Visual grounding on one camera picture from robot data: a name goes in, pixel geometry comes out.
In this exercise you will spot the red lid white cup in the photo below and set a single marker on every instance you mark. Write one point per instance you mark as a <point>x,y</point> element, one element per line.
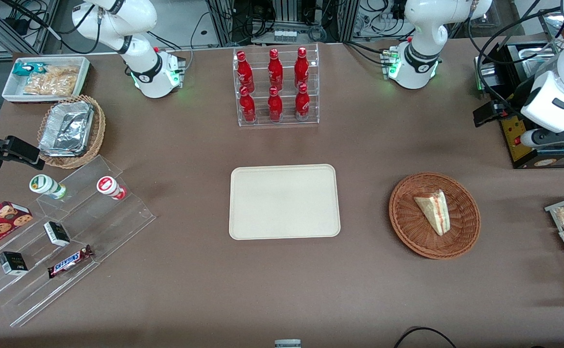
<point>108,186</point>

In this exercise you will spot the clear bag of crackers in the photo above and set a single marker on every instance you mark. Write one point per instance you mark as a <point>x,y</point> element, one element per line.
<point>54,81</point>

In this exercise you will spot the light tan wicker basket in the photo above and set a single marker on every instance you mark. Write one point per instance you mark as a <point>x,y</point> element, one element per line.
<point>97,130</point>

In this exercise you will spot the small grey device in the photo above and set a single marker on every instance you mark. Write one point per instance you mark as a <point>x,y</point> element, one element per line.
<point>287,343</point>

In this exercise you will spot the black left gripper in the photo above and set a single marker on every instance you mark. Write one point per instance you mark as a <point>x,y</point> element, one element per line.
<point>517,101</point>

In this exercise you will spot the triangular sandwich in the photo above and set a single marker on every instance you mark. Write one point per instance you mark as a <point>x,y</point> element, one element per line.
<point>435,211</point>

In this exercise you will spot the white rectangular plastic bin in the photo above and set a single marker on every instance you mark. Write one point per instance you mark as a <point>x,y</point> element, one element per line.
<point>8,92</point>

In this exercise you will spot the teal snack packet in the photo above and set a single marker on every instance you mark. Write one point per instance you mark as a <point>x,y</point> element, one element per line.
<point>26,68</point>

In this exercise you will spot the beige plastic tray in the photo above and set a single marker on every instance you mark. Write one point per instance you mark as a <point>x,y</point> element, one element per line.
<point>284,202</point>

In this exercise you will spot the reddish brown round wicker basket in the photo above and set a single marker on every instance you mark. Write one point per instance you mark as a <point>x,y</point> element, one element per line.
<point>402,212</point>

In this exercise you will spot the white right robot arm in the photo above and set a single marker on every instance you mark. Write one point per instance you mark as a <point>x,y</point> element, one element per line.
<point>141,58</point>

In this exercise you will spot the white power strip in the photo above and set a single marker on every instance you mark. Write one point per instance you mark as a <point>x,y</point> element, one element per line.
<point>285,35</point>

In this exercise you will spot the red drink bottle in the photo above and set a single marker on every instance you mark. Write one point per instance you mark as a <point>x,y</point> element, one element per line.
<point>247,107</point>
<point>301,68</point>
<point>302,104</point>
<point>275,106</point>
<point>245,72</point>
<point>275,70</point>

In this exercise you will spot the clear acrylic bottle rack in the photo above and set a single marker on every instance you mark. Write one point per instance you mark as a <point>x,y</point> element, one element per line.
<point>286,121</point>

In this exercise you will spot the clear acrylic stepped shelf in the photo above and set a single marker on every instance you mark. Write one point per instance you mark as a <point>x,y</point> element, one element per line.
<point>117,217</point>

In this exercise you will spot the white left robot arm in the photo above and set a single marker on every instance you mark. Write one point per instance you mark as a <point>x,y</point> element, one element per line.
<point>419,58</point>

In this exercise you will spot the Snickers chocolate bar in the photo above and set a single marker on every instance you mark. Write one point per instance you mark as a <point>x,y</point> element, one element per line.
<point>70,261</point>

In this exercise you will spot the black machine with yellow panel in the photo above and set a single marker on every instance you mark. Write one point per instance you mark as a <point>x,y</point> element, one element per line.
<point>513,140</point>

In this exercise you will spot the small black box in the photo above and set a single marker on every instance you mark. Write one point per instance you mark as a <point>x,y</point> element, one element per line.
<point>12,264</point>
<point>57,234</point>

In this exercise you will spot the green lid white cup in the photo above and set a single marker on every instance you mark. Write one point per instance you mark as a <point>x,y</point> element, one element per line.
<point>45,185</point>

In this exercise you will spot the stack of foil containers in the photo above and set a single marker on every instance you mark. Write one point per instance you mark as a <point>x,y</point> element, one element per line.
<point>66,129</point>

